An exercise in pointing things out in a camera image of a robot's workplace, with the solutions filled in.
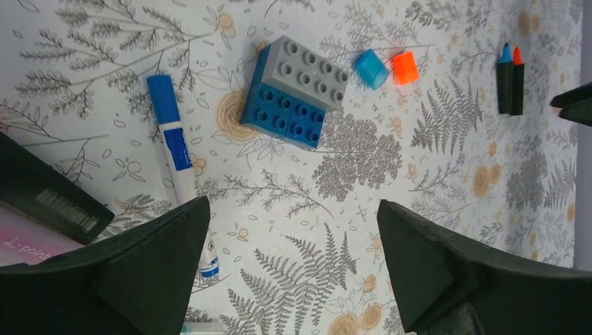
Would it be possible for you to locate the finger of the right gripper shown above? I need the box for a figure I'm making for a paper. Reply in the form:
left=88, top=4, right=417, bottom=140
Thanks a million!
left=550, top=82, right=592, bottom=126

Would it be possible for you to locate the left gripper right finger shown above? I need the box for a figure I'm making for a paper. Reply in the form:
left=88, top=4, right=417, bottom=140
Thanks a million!
left=377, top=200, right=591, bottom=334

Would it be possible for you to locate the blue grey toy brick block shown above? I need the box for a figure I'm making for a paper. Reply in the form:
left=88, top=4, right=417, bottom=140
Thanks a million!
left=240, top=36, right=350, bottom=149

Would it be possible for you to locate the light pink pen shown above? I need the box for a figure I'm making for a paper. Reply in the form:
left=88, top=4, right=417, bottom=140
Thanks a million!
left=1, top=207, right=83, bottom=267

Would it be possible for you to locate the light blue pen cap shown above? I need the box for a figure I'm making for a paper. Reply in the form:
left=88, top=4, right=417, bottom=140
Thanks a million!
left=354, top=50, right=390, bottom=90

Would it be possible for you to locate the orange highlighter black body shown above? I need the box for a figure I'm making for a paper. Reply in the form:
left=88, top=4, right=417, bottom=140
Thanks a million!
left=510, top=46, right=525, bottom=116

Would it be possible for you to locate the floral patterned table mat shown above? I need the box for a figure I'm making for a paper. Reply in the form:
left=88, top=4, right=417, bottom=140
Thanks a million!
left=1, top=1, right=584, bottom=334

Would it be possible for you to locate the black barcode pen package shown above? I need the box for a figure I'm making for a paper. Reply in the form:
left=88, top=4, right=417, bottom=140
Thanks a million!
left=1, top=133, right=114, bottom=245

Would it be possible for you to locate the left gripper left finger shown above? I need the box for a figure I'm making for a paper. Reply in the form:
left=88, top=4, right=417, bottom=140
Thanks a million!
left=1, top=197, right=210, bottom=334

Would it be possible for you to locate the orange pen cap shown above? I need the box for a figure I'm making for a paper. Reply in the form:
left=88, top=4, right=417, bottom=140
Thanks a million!
left=392, top=51, right=420, bottom=85

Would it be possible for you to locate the blue highlighter black body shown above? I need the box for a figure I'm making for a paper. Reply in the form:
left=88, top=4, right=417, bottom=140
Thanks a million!
left=496, top=43, right=514, bottom=114

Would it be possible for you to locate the blue white whiteboard marker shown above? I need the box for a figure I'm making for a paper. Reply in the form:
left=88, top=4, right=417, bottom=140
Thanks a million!
left=146, top=73, right=221, bottom=278

